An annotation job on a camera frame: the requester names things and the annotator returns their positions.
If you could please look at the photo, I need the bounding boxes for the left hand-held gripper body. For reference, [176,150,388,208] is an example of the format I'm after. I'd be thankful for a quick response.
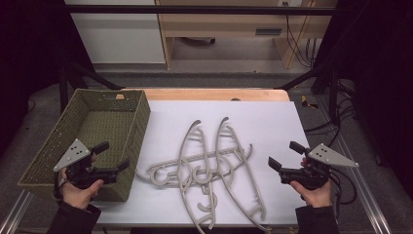
[53,138,119,190]

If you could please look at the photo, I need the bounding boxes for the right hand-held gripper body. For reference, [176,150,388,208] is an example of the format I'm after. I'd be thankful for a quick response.
[278,142,360,191]

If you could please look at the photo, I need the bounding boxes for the green woven basket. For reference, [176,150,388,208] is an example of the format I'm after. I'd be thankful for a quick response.
[18,88,151,203]

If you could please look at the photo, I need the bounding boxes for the person's right hand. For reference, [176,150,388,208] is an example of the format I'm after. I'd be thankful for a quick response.
[289,157,334,209]

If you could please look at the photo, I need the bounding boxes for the person's left hand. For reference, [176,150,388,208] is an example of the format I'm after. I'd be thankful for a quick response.
[58,155,105,211]

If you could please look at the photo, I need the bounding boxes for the white board mat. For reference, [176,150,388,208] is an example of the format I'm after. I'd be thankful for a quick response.
[95,99,339,227]

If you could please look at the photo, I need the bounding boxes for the yellow and black tool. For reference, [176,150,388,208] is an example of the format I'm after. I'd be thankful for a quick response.
[300,95,319,110]

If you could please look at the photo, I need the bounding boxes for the black curtain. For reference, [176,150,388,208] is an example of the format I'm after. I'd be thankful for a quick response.
[0,0,95,160]
[311,0,413,199]

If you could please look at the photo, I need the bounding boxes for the white cabinet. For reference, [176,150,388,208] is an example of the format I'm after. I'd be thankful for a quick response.
[63,0,167,64]

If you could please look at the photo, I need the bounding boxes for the wooden desk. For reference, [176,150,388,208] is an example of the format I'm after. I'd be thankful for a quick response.
[155,0,339,70]

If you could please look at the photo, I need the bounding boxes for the black metal crossbar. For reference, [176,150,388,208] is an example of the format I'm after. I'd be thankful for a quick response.
[64,4,337,17]

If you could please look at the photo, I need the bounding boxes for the black floor cables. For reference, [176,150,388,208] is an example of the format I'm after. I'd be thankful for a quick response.
[304,80,358,148]

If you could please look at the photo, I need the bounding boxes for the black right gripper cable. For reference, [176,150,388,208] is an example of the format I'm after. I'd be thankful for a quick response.
[328,166,358,222]

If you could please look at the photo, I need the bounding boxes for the aluminium rail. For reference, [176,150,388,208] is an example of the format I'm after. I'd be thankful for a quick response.
[0,189,34,234]
[315,94,394,234]

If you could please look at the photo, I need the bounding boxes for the black metal frame stand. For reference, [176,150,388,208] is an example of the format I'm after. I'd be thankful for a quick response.
[57,62,125,113]
[278,62,341,125]

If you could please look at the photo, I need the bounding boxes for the black wall cables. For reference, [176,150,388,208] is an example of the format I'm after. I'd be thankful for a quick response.
[282,1,319,69]

